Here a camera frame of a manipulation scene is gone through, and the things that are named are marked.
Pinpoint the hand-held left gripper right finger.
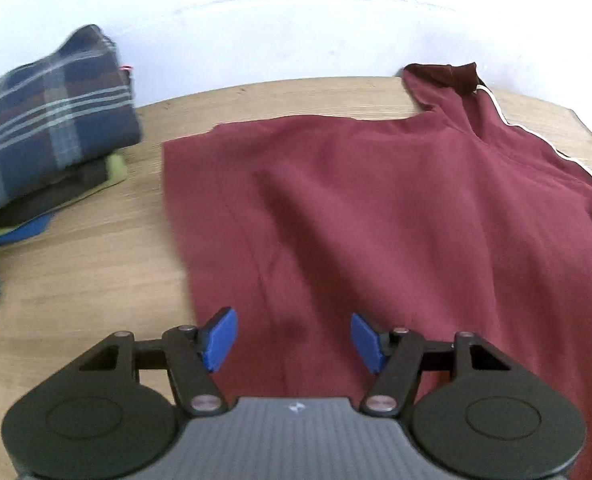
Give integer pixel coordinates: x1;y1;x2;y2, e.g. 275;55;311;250
351;312;532;417

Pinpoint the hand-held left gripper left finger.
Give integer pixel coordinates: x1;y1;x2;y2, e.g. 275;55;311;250
56;306;239;417

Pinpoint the maroon sweatshirt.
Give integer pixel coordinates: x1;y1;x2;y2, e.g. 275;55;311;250
162;62;592;480

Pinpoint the dark grey folded garment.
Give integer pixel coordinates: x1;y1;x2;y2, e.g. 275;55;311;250
0;157;111;231

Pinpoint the blue garment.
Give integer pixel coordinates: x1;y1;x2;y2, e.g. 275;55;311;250
0;210;56;250

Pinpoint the plaid folded garment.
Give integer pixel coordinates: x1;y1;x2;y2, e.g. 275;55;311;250
0;24;144;216

